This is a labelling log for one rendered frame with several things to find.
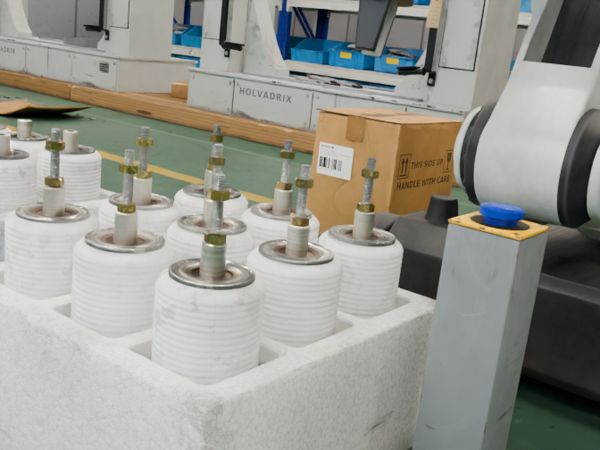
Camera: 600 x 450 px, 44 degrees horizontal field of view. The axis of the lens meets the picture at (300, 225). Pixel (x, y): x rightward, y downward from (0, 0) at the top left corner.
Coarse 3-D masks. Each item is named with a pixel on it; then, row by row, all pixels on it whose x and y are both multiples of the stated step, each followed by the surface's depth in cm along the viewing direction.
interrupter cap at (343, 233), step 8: (336, 232) 82; (344, 232) 83; (352, 232) 84; (376, 232) 84; (384, 232) 85; (344, 240) 80; (352, 240) 79; (360, 240) 80; (368, 240) 80; (376, 240) 81; (384, 240) 81; (392, 240) 81
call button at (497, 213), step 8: (480, 208) 67; (488, 208) 66; (496, 208) 66; (504, 208) 67; (512, 208) 67; (520, 208) 68; (488, 216) 66; (496, 216) 66; (504, 216) 66; (512, 216) 66; (520, 216) 66; (496, 224) 66; (504, 224) 66; (512, 224) 67
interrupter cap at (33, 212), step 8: (16, 208) 77; (24, 208) 78; (32, 208) 79; (40, 208) 79; (72, 208) 80; (80, 208) 81; (24, 216) 75; (32, 216) 76; (40, 216) 76; (48, 216) 77; (64, 216) 78; (72, 216) 77; (80, 216) 77; (88, 216) 78
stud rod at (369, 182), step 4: (368, 160) 80; (372, 160) 80; (376, 160) 81; (368, 164) 81; (372, 164) 80; (368, 168) 81; (372, 168) 81; (368, 180) 81; (372, 180) 81; (364, 184) 81; (368, 184) 81; (372, 184) 81; (364, 188) 81; (368, 188) 81; (364, 192) 81; (368, 192) 81; (364, 196) 81; (368, 196) 81; (364, 200) 81; (368, 200) 81
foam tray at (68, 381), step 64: (0, 320) 73; (64, 320) 69; (384, 320) 78; (0, 384) 74; (64, 384) 67; (128, 384) 61; (192, 384) 60; (256, 384) 61; (320, 384) 68; (384, 384) 79; (0, 448) 76; (64, 448) 69; (128, 448) 62; (192, 448) 57; (256, 448) 62; (320, 448) 71; (384, 448) 82
